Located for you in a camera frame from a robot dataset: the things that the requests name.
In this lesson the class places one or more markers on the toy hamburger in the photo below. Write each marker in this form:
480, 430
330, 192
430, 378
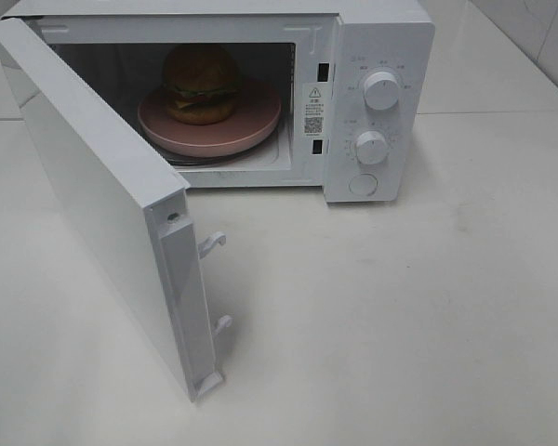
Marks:
201, 83

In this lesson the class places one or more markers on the white lower microwave knob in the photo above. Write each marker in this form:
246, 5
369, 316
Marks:
371, 147

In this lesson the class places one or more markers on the white warning label sticker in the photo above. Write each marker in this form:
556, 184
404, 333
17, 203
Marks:
313, 106

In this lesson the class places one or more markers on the white round door button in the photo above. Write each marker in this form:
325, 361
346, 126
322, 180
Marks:
364, 185

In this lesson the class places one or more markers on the white microwave knob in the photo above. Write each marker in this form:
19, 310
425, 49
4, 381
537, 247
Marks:
381, 90
371, 147

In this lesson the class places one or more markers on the pink round plate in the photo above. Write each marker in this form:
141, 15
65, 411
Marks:
257, 114

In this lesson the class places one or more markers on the white microwave oven body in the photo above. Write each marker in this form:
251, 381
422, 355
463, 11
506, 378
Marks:
335, 42

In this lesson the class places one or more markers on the white microwave door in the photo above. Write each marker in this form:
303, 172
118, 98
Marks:
126, 202

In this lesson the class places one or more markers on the white upper microwave knob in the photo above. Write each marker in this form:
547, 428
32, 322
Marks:
381, 90

